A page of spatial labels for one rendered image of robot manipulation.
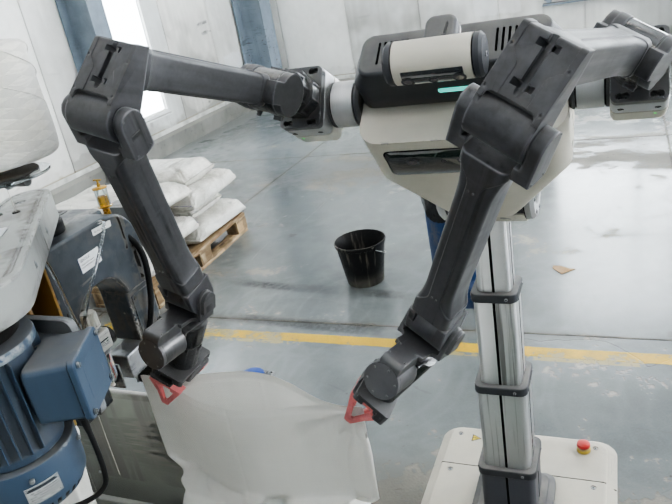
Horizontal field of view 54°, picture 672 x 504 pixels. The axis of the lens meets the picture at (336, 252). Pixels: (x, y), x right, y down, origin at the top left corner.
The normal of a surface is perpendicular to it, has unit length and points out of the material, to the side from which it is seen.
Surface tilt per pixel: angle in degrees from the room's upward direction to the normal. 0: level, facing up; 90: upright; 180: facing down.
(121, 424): 90
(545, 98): 62
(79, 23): 90
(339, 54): 90
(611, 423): 0
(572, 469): 0
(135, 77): 105
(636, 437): 0
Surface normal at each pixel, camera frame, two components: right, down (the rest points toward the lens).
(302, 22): -0.36, 0.43
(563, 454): -0.17, -0.90
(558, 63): -0.42, -0.04
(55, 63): 0.92, 0.00
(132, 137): 0.87, 0.29
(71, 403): 0.04, 0.39
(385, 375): -0.55, 0.20
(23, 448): 0.64, 0.20
